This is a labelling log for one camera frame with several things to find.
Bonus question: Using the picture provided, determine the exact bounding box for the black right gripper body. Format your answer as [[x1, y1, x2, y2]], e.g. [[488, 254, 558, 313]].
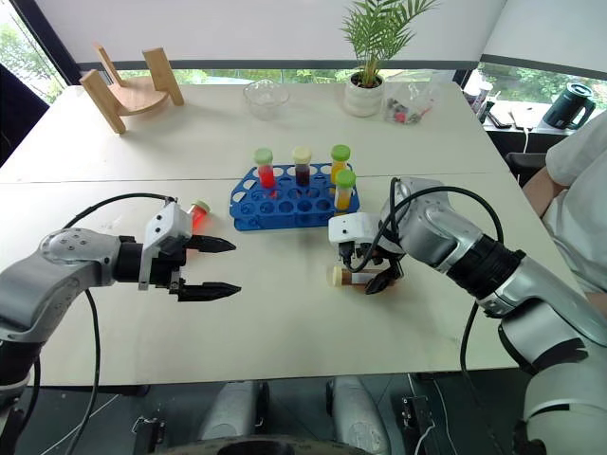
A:
[[336, 240, 405, 281]]

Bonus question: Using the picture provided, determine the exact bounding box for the thin white cable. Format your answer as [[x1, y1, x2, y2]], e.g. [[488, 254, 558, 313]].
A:
[[414, 423, 437, 455]]

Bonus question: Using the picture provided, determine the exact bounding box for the red tube green cap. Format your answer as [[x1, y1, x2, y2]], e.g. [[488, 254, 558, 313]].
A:
[[190, 198, 212, 232], [252, 147, 279, 191]]

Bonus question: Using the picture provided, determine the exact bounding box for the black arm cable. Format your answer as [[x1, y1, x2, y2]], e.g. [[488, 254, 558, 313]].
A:
[[348, 177, 505, 394], [61, 191, 177, 455]]

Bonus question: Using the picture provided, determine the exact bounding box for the wooden stand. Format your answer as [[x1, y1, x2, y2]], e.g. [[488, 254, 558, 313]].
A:
[[79, 43, 186, 136]]

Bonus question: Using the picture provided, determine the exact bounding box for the silver robot leg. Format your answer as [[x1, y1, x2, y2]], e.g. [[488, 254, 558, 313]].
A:
[[325, 375, 391, 455], [195, 380, 270, 443]]

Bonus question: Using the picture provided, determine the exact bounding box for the dark round robot waist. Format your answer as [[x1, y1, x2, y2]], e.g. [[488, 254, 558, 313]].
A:
[[156, 434, 372, 455]]

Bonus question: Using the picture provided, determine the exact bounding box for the silver right robot leg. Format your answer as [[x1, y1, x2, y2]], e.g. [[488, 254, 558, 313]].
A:
[[325, 375, 391, 455]]

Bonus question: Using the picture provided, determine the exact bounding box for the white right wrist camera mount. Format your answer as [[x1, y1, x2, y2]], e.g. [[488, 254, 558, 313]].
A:
[[327, 211, 383, 246]]

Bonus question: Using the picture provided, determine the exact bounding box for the clear plastic bag with items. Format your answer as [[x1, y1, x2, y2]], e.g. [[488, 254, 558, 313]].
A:
[[382, 79, 443, 126]]

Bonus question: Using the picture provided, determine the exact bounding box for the clear glass bowl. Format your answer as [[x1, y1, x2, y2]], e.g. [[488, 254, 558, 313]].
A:
[[242, 79, 291, 121]]

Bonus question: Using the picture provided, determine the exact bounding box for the yellow tube green cap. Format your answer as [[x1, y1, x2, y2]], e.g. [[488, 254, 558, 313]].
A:
[[333, 169, 358, 211]]

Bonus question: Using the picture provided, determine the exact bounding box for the orange tube green cap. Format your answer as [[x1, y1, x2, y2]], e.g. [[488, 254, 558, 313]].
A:
[[329, 143, 353, 184]]

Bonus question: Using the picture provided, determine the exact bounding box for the blue test tube rack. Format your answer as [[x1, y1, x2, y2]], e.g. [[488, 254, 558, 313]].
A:
[[230, 162, 361, 234]]

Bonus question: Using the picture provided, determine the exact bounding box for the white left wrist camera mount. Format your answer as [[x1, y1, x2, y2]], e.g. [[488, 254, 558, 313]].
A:
[[138, 200, 193, 292]]

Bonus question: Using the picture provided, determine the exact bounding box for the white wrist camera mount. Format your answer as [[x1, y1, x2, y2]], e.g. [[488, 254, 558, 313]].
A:
[[138, 200, 193, 292], [327, 211, 383, 246]]

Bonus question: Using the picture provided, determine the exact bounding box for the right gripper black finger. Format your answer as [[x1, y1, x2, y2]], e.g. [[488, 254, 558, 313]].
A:
[[364, 266, 400, 297]]

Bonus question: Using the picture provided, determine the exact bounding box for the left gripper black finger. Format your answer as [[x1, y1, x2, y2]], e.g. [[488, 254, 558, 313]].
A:
[[177, 282, 243, 303], [187, 234, 237, 255]]

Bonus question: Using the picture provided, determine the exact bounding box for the person in white shirt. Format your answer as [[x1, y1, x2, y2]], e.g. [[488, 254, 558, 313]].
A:
[[540, 109, 607, 296]]

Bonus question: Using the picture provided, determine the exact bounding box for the potted palm white pot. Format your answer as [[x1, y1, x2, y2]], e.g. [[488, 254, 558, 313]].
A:
[[340, 0, 441, 118]]

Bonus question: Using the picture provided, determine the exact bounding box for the dark red tube cream cap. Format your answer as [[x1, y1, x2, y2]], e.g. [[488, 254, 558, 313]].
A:
[[291, 145, 313, 188]]

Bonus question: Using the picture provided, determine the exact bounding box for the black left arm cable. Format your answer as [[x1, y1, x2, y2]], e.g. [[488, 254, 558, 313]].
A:
[[61, 191, 177, 455]]

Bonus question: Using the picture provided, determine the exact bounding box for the brown tube cream cap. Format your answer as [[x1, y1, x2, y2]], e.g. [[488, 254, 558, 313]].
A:
[[326, 264, 381, 288]]

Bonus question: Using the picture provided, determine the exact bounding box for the silver left robot leg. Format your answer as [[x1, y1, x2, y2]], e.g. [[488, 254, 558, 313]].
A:
[[195, 380, 270, 443]]

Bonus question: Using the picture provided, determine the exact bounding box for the dark green kettle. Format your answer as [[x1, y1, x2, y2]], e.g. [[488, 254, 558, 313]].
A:
[[541, 82, 597, 131]]

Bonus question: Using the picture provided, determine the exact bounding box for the black metal bracket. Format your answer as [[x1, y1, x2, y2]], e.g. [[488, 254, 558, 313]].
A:
[[399, 394, 440, 455], [131, 415, 168, 455]]

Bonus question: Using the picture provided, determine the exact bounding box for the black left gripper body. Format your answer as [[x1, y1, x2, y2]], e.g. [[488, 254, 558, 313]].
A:
[[149, 234, 200, 303]]

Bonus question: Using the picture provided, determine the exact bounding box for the black chair back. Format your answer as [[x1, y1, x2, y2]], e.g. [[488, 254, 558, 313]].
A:
[[504, 152, 549, 187]]

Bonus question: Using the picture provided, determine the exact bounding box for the dark panel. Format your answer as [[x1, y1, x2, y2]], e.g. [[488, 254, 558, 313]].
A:
[[0, 63, 51, 168]]

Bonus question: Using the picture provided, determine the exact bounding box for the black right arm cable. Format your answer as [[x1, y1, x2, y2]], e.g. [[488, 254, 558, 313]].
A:
[[348, 177, 505, 394]]

